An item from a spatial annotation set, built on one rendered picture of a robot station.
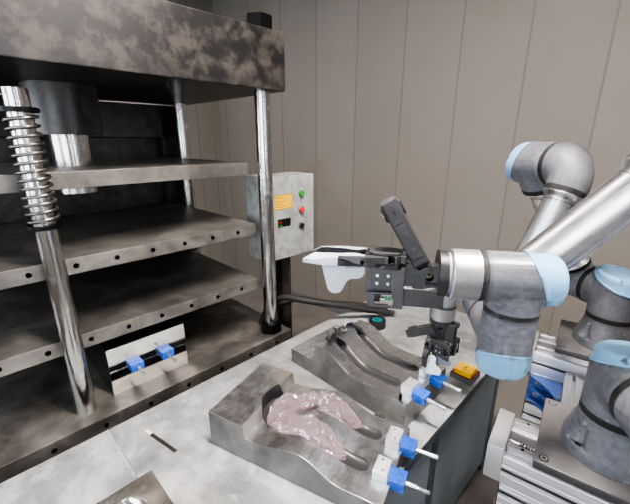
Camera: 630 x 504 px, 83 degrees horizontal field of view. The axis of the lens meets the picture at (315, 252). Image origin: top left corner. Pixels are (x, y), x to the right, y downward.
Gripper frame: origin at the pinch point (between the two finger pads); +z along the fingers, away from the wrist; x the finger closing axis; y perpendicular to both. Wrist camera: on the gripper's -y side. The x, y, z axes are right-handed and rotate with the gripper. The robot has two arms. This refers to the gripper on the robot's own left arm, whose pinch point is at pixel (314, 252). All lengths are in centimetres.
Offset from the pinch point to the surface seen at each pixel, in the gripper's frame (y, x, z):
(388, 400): 52, 47, -15
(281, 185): -12, 108, 37
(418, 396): 50, 47, -23
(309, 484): 61, 21, 4
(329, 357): 47, 60, 5
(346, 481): 58, 20, -5
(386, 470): 55, 22, -14
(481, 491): 132, 111, -64
